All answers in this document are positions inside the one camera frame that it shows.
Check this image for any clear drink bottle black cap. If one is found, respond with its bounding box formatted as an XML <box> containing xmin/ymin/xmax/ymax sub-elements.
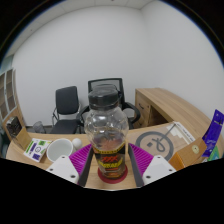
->
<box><xmin>83</xmin><ymin>83</ymin><xmax>130</xmax><ymax>180</ymax></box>

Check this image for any white mug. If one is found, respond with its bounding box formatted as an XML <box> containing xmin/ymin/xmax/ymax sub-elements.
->
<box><xmin>45</xmin><ymin>137</ymin><xmax>83</xmax><ymax>163</ymax></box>

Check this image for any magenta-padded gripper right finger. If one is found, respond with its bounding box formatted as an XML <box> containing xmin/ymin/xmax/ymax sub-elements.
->
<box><xmin>128</xmin><ymin>143</ymin><xmax>177</xmax><ymax>187</ymax></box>

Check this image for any green packet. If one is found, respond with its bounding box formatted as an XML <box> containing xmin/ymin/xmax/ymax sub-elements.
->
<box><xmin>209</xmin><ymin>146</ymin><xmax>223</xmax><ymax>163</ymax></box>

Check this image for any purple packet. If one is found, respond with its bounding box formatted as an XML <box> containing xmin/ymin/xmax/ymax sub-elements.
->
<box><xmin>201</xmin><ymin>109</ymin><xmax>224</xmax><ymax>158</ymax></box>

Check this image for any wooden cabinet with glass doors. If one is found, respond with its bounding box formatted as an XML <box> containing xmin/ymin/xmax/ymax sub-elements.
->
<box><xmin>0</xmin><ymin>68</ymin><xmax>26</xmax><ymax>134</ymax></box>

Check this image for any white green purple leaflet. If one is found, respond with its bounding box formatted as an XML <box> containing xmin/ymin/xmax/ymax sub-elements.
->
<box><xmin>23</xmin><ymin>137</ymin><xmax>53</xmax><ymax>163</ymax></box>

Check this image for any black printed box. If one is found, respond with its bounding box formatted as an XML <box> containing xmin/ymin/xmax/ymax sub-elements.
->
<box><xmin>3</xmin><ymin>115</ymin><xmax>24</xmax><ymax>139</ymax></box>

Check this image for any orange cardboard box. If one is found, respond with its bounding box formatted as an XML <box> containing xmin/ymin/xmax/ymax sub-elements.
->
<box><xmin>168</xmin><ymin>137</ymin><xmax>208</xmax><ymax>172</ymax></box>

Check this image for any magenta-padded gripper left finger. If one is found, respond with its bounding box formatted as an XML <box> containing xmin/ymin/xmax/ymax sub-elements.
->
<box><xmin>45</xmin><ymin>143</ymin><xmax>94</xmax><ymax>187</ymax></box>

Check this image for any tan cardboard box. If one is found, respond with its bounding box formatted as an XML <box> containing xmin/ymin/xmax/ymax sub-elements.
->
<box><xmin>14</xmin><ymin>126</ymin><xmax>33</xmax><ymax>151</ymax></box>

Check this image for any black mesh office chair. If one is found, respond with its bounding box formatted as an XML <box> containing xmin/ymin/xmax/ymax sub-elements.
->
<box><xmin>78</xmin><ymin>77</ymin><xmax>142</xmax><ymax>131</ymax></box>

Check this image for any wooden side desk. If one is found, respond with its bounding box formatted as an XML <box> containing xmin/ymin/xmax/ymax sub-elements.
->
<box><xmin>134</xmin><ymin>87</ymin><xmax>218</xmax><ymax>134</ymax></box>

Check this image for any black visitor chair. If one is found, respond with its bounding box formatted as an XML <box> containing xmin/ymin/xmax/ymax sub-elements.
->
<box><xmin>49</xmin><ymin>85</ymin><xmax>82</xmax><ymax>135</ymax></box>

